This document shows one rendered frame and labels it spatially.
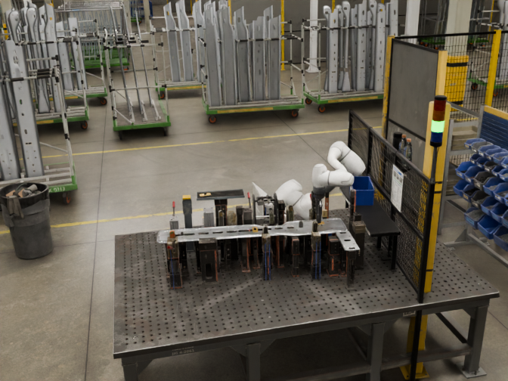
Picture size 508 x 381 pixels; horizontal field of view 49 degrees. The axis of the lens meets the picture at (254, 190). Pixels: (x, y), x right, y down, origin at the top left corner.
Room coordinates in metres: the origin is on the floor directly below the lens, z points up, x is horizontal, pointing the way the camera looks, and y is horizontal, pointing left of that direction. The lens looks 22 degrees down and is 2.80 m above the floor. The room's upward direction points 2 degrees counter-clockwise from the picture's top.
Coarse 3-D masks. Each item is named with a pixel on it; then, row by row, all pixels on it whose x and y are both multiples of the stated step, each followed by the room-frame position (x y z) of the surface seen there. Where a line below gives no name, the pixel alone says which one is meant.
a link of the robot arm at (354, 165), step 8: (352, 152) 4.21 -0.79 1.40; (344, 160) 4.17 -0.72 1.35; (352, 160) 4.16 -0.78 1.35; (360, 160) 4.18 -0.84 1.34; (352, 168) 4.15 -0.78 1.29; (360, 168) 4.14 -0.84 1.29; (304, 200) 4.34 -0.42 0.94; (296, 208) 4.35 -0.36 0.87; (304, 208) 4.32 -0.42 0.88; (304, 216) 4.34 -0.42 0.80
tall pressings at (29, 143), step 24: (24, 48) 7.03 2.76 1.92; (0, 72) 6.92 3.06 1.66; (24, 72) 6.96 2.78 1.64; (0, 96) 6.84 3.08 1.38; (24, 96) 6.91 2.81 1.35; (0, 120) 6.80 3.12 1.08; (24, 120) 6.88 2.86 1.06; (0, 144) 6.77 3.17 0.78; (24, 144) 6.85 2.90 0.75; (0, 168) 6.79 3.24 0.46; (24, 168) 6.88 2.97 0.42
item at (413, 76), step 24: (408, 48) 6.12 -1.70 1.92; (432, 48) 5.63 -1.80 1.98; (408, 72) 6.07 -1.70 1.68; (432, 72) 5.58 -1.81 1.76; (384, 96) 6.58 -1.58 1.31; (408, 96) 6.03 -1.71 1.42; (432, 96) 5.54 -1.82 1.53; (384, 120) 6.55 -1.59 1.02; (408, 120) 6.00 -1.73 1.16; (384, 144) 6.55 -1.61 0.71; (408, 192) 5.90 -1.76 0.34
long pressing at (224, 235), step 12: (192, 228) 3.73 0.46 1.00; (204, 228) 3.73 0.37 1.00; (216, 228) 3.73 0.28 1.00; (228, 228) 3.72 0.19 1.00; (240, 228) 3.72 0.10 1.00; (288, 228) 3.70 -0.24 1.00; (300, 228) 3.69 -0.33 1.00; (324, 228) 3.68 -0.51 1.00; (336, 228) 3.67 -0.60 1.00; (156, 240) 3.57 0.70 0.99; (180, 240) 3.55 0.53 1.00; (192, 240) 3.56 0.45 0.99
